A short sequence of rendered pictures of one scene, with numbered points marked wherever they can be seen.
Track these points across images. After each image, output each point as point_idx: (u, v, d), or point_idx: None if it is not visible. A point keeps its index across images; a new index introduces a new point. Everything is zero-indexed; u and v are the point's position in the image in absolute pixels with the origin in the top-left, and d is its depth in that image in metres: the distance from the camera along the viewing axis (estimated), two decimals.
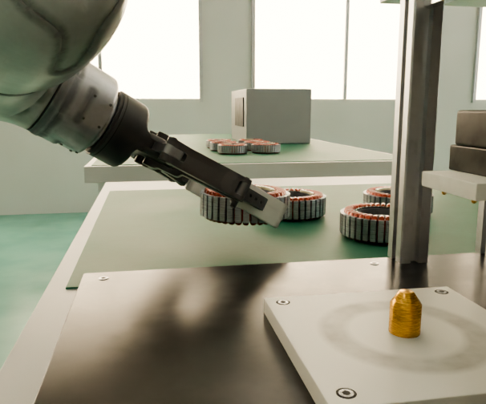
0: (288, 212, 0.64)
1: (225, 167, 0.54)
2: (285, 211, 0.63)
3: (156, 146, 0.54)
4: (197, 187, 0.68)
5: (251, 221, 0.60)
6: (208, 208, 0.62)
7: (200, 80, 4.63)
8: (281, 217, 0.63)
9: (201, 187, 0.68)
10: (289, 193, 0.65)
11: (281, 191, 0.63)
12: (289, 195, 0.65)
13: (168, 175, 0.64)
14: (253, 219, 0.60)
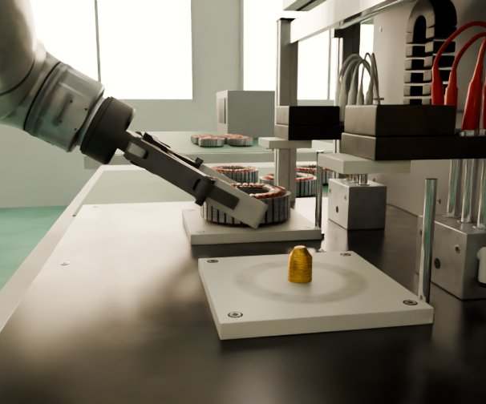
0: (281, 215, 0.62)
1: (184, 165, 0.54)
2: (275, 213, 0.61)
3: None
4: None
5: (234, 222, 0.60)
6: (201, 207, 0.64)
7: (192, 82, 4.96)
8: (272, 220, 0.61)
9: None
10: (286, 195, 0.63)
11: (272, 193, 0.61)
12: (288, 196, 0.63)
13: None
14: (235, 220, 0.60)
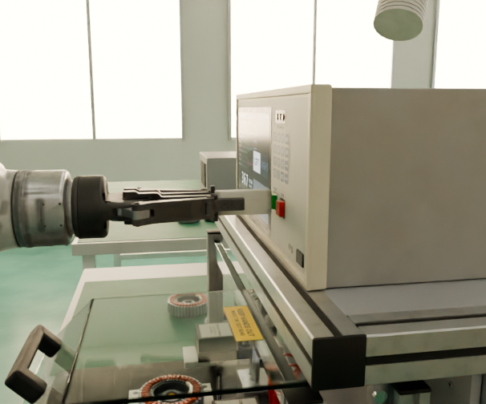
0: None
1: (188, 200, 0.60)
2: None
3: (123, 212, 0.59)
4: (226, 208, 0.65)
5: None
6: None
7: (183, 122, 5.21)
8: None
9: (230, 205, 0.65)
10: (198, 401, 0.88)
11: (187, 402, 0.86)
12: (200, 401, 0.88)
13: None
14: None
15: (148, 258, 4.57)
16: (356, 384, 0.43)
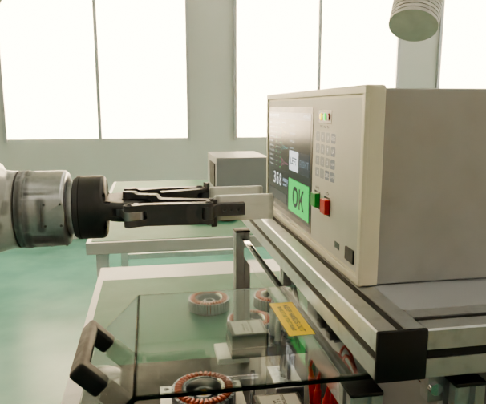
0: None
1: (184, 204, 0.58)
2: None
3: (120, 212, 0.59)
4: None
5: None
6: (172, 402, 0.90)
7: (188, 122, 5.22)
8: None
9: None
10: (231, 397, 0.89)
11: (220, 398, 0.88)
12: (232, 397, 0.89)
13: None
14: None
15: (155, 258, 4.58)
16: (417, 377, 0.45)
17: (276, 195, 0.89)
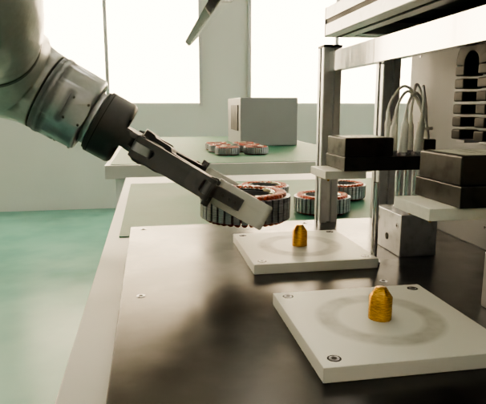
0: (281, 217, 0.62)
1: (190, 166, 0.55)
2: (274, 216, 0.61)
3: (134, 143, 0.58)
4: None
5: (233, 223, 0.60)
6: (200, 208, 0.64)
7: (200, 86, 4.98)
8: (271, 221, 0.62)
9: None
10: (285, 197, 0.63)
11: (272, 195, 0.61)
12: (288, 199, 0.63)
13: None
14: (234, 221, 0.60)
15: None
16: None
17: None
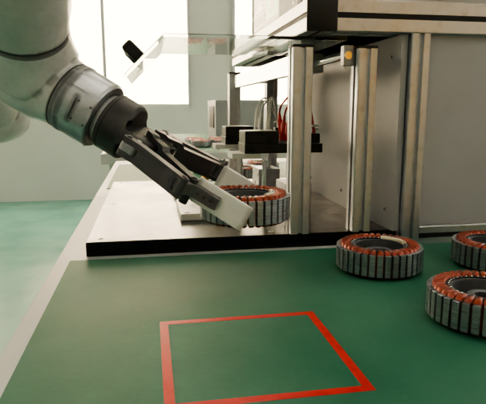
0: (267, 220, 0.61)
1: (164, 164, 0.58)
2: (259, 217, 0.60)
3: None
4: (224, 184, 0.71)
5: (217, 222, 0.61)
6: None
7: (189, 88, 5.52)
8: (257, 224, 0.61)
9: (229, 184, 0.71)
10: (275, 199, 0.61)
11: (257, 197, 0.60)
12: (278, 201, 0.61)
13: (188, 169, 0.70)
14: (218, 220, 0.61)
15: None
16: (332, 29, 0.75)
17: (258, 23, 1.19)
